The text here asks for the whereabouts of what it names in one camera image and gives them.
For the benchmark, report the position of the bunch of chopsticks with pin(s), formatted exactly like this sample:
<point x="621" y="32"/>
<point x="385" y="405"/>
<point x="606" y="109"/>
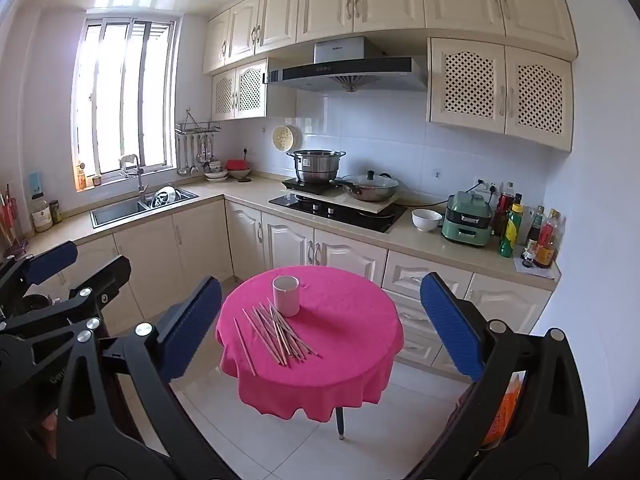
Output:
<point x="280" y="335"/>

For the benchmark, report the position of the dark glass jar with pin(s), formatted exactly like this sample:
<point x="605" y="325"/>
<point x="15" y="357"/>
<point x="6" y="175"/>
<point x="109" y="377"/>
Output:
<point x="55" y="212"/>

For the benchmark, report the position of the red bowl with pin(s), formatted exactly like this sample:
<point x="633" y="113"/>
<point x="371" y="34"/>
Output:
<point x="237" y="165"/>

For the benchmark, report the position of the white bowl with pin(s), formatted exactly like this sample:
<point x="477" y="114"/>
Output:
<point x="426" y="221"/>

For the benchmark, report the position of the beige kitchen countertop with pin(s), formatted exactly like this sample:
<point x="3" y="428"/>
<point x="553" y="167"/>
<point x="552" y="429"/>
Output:
<point x="240" y="192"/>

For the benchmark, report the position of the steel basin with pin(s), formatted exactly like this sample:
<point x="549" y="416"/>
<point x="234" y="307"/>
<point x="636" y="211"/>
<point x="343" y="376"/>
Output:
<point x="165" y="197"/>

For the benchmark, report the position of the hanging steel kitchen utensils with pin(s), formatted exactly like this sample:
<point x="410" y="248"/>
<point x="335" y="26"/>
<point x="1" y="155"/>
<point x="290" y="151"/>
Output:
<point x="182" y="157"/>

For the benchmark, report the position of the dark red board holder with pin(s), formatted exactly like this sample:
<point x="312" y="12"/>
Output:
<point x="17" y="246"/>

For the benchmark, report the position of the white paper sheet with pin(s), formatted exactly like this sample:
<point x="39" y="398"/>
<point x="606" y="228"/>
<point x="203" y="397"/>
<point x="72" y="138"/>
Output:
<point x="540" y="272"/>

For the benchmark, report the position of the green electric grill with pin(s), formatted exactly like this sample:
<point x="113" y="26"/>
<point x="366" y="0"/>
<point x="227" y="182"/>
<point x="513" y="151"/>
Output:
<point x="465" y="225"/>

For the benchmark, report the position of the wok with glass lid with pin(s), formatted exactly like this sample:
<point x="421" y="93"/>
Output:
<point x="370" y="187"/>

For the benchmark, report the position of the steel sink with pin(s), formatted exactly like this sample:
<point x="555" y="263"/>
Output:
<point x="120" y="212"/>

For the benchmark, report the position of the black glass gas stove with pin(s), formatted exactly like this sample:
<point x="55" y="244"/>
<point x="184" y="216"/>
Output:
<point x="350" y="218"/>

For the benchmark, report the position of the small orange bottle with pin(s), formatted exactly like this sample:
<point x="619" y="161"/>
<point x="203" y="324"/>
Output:
<point x="80" y="177"/>

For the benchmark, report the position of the steel faucet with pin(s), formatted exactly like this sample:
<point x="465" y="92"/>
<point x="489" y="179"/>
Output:
<point x="141" y="185"/>

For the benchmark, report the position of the stack of white dishes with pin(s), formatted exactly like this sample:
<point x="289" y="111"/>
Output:
<point x="216" y="174"/>

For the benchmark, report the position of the barred kitchen window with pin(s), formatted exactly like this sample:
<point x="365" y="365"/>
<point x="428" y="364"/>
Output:
<point x="115" y="100"/>

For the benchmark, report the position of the steel stockpot with lid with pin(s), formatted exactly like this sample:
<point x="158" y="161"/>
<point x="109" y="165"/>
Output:
<point x="315" y="167"/>

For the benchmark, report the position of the beige board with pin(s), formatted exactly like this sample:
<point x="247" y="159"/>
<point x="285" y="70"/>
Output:
<point x="370" y="206"/>

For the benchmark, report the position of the pink tablecloth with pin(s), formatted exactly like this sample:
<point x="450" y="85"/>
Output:
<point x="325" y="360"/>

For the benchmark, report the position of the blue card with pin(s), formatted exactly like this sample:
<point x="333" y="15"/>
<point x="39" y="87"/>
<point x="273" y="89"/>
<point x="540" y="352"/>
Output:
<point x="35" y="184"/>

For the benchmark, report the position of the steel range hood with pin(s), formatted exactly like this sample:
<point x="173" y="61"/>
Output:
<point x="350" y="72"/>

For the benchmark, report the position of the cluster of condiment bottles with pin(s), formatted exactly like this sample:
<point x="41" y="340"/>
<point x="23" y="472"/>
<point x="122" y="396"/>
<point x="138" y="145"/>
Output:
<point x="512" y="230"/>

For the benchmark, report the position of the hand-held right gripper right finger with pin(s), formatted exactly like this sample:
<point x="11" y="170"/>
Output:
<point x="450" y="330"/>

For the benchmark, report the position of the metal wall rack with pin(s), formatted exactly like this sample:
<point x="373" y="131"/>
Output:
<point x="197" y="129"/>

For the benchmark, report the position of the cream round colander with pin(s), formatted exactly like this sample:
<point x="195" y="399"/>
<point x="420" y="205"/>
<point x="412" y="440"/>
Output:
<point x="286" y="139"/>

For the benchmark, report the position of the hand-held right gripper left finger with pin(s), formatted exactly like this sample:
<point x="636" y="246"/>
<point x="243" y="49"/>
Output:
<point x="195" y="325"/>

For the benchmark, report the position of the pink cup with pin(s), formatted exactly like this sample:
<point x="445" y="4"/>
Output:
<point x="285" y="302"/>

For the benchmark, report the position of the cream lattice door cabinet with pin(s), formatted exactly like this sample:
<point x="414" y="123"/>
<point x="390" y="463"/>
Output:
<point x="225" y="95"/>
<point x="500" y="90"/>

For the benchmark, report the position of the black induction cooker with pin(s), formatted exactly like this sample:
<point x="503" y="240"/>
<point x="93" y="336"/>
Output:
<point x="305" y="186"/>

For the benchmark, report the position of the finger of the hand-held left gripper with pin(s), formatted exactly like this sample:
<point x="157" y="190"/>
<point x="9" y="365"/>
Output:
<point x="107" y="275"/>
<point x="50" y="262"/>

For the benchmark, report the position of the row of cream wall cabinets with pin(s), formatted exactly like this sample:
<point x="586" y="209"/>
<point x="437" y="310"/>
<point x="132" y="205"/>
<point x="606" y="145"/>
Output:
<point x="390" y="0"/>

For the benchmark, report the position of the orange bag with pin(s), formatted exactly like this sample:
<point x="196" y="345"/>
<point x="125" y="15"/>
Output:
<point x="507" y="410"/>

